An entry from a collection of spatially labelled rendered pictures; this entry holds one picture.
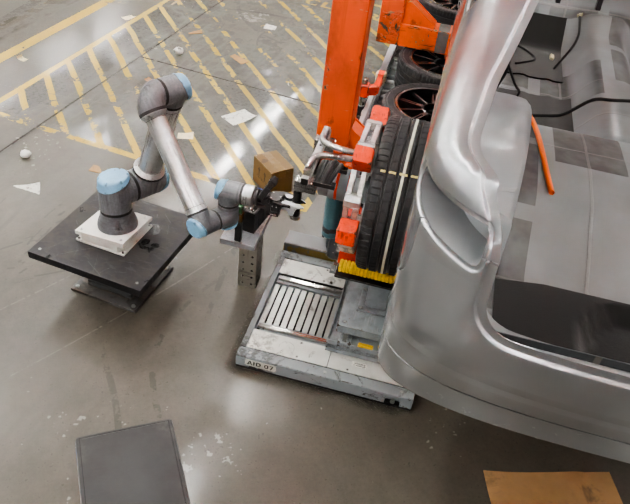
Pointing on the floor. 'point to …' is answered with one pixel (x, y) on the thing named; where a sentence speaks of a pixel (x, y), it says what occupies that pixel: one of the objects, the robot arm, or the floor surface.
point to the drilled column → (250, 266)
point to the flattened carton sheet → (551, 488)
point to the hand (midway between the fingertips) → (301, 203)
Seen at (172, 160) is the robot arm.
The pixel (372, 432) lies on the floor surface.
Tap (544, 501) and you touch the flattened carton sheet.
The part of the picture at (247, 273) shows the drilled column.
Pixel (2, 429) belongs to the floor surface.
